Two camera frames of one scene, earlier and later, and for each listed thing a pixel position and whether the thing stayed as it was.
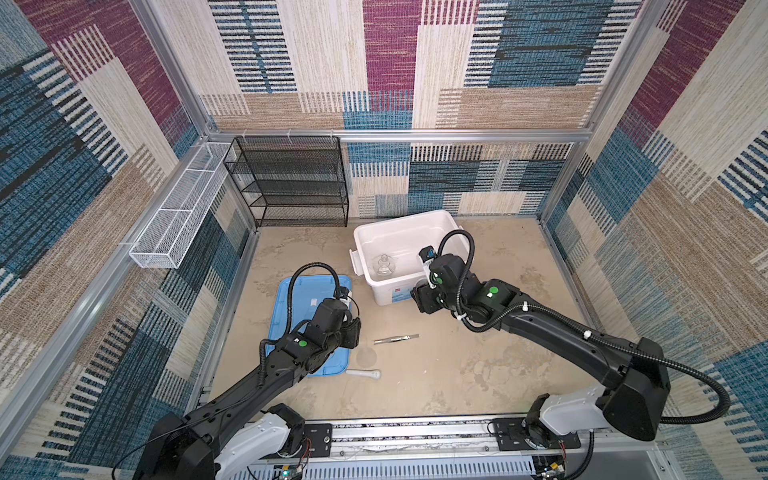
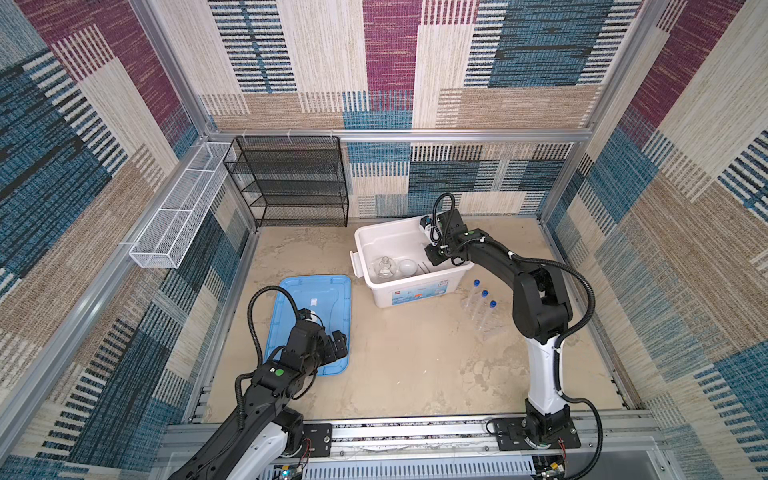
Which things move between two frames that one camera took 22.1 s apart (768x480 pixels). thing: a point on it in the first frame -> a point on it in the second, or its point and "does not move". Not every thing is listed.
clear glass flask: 384,265 does not move
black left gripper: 352,332 -> 329,352
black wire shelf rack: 290,181 does not move
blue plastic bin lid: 306,292 does not move
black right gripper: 422,294 -> 430,251
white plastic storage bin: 386,253 does not move
